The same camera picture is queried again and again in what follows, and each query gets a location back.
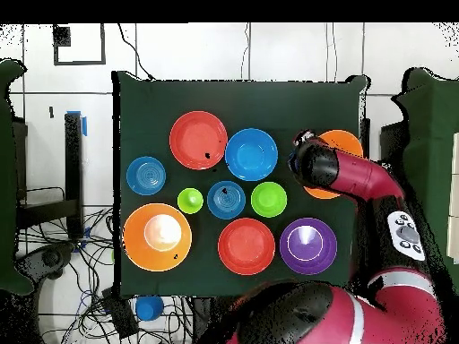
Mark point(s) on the medium blue plastic bowl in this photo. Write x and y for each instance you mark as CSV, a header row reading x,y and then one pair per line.
x,y
251,154

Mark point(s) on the large orange plastic bowl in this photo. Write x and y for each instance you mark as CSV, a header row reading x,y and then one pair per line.
x,y
344,141
143,251

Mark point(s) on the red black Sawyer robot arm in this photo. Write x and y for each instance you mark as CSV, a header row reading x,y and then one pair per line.
x,y
358,175

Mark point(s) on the small blue plastic bowl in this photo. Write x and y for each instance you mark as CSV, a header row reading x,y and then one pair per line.
x,y
146,175
229,204

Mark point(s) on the green plastic bowl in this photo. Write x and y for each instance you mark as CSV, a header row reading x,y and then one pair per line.
x,y
269,199

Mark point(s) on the green plastic cup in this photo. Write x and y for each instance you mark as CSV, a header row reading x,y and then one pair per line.
x,y
190,200

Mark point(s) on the red plastic bowl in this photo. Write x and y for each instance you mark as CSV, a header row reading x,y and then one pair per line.
x,y
246,246
193,143

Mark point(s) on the dark green tablecloth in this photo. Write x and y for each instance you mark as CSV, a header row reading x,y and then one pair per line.
x,y
233,100

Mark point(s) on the purple plastic bowl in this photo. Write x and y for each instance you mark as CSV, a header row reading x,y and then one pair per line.
x,y
315,261

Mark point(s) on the blue plastic cup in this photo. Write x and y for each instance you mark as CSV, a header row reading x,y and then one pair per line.
x,y
148,308

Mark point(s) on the black metal stand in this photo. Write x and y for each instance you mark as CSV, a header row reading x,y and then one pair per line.
x,y
73,161

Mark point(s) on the black power adapter box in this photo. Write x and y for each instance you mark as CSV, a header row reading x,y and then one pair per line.
x,y
120,317

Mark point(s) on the black office chair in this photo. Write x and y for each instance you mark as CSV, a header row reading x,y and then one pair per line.
x,y
46,259

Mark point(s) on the green covered side table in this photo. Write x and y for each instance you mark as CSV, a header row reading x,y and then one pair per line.
x,y
430,143
7,179

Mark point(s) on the white boxes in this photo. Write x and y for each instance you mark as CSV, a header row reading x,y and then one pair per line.
x,y
454,215

